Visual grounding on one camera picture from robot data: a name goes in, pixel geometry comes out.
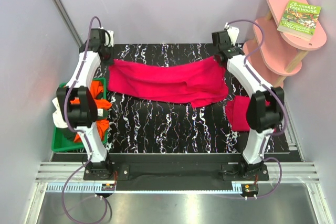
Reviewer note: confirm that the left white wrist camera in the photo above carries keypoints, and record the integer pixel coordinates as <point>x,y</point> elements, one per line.
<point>109,37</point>

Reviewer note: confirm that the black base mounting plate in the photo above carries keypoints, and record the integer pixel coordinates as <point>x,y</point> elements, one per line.
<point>228,167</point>

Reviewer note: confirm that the magenta t-shirt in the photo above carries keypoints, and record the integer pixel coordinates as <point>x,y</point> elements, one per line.
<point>199,84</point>

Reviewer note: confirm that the folded dark pink t-shirt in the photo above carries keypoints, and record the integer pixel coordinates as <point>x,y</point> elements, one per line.
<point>235,111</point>

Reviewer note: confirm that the green plastic basket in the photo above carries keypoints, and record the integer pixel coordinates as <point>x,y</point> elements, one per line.
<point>61,144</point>

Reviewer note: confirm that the aluminium rail frame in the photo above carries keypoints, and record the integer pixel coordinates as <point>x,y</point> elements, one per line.
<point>291,172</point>

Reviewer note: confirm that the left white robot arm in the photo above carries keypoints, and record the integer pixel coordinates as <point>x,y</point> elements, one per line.
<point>77,105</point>

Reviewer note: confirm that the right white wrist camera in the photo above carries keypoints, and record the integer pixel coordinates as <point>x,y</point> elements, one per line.
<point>233,33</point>

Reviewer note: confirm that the pink three-tier shelf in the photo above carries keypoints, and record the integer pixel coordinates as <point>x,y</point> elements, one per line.
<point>280,55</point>

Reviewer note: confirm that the orange t-shirt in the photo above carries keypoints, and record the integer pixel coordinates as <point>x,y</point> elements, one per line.
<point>103,106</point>

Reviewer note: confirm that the green storey treehouse book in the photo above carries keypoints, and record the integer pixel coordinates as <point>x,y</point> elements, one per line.
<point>299,20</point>

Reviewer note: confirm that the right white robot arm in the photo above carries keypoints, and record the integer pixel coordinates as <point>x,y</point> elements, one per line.
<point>265,109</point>

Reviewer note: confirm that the white t-shirt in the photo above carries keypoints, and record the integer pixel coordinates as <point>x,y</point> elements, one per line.
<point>58,120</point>

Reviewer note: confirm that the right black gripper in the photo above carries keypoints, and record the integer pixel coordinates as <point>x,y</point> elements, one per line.
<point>232,46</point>

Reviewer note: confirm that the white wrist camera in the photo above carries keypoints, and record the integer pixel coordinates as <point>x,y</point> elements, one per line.
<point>109,37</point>
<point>233,33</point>

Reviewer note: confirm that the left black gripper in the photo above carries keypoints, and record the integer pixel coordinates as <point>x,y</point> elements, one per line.
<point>106,47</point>

